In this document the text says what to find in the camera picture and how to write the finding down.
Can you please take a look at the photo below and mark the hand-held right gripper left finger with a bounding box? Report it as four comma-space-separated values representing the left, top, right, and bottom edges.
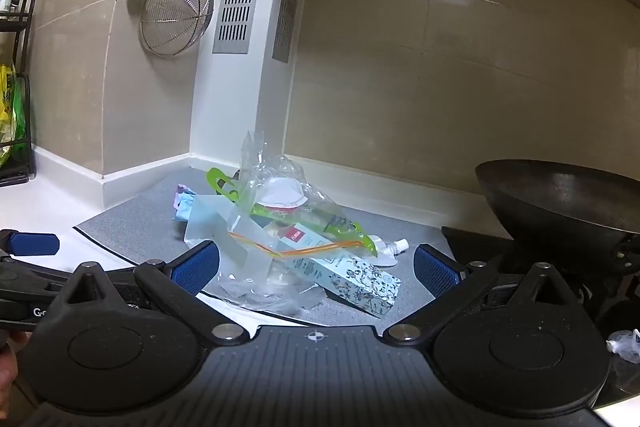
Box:
55, 239, 249, 348

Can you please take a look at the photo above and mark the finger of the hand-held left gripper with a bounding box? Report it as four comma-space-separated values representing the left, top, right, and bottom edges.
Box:
0, 257, 72, 294
0, 228, 61, 257

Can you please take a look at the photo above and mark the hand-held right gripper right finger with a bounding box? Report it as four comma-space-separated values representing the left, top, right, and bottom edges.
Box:
382, 243, 586, 348

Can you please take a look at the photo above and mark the frosted zip bag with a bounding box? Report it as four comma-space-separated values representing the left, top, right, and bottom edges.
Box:
184, 193, 367, 294

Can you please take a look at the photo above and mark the white spout pouch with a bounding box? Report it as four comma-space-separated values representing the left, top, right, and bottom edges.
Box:
365, 234, 410, 268

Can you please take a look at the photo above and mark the light blue paper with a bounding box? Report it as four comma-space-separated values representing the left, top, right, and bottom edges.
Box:
175, 189, 199, 223

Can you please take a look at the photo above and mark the floral print box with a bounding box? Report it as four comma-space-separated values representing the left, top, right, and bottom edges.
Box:
277, 222, 403, 319

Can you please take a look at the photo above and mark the clear plastic bag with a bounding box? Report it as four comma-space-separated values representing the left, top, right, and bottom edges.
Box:
200, 129, 368, 314

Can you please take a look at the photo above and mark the person's left hand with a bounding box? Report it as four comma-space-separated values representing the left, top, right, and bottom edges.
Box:
0, 331, 30, 408

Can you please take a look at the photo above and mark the grey counter mat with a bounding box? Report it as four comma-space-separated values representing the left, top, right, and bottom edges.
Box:
75, 166, 501, 338

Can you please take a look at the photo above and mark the green edged plastic packaging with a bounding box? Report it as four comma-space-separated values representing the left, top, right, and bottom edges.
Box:
206, 167, 379, 258

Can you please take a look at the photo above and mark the white foil lid cup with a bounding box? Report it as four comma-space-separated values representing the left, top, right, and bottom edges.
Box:
256, 177, 309, 208

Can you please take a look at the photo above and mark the green snack packet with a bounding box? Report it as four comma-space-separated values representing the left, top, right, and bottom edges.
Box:
12, 74, 29, 158

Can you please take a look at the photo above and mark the black wok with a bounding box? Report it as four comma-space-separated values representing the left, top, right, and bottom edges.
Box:
475, 159, 640, 263

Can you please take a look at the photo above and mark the yellow snack packet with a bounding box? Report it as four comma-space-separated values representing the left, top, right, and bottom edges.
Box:
0, 64, 21, 168

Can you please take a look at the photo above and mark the black stove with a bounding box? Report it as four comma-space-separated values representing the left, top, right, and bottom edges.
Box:
442, 226, 640, 408

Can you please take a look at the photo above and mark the small crumpled clear plastic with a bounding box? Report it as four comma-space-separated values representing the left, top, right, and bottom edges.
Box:
607, 328, 640, 365

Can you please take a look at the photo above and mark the black wire spice rack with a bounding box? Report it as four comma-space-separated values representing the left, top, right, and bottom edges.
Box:
0, 0, 37, 186

